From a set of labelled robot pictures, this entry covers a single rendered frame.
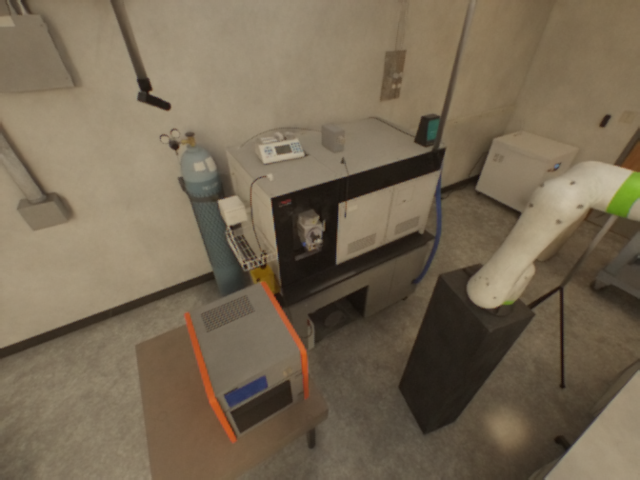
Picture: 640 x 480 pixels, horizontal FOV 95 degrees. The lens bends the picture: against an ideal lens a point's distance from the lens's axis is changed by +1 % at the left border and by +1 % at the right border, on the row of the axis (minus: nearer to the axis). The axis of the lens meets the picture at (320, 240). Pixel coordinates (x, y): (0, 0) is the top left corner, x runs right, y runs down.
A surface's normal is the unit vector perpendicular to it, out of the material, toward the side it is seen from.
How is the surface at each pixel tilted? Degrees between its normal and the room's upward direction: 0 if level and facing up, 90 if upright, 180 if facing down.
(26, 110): 90
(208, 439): 0
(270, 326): 0
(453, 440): 0
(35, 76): 90
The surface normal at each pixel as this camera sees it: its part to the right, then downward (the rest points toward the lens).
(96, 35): 0.51, 0.55
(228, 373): 0.00, -0.77
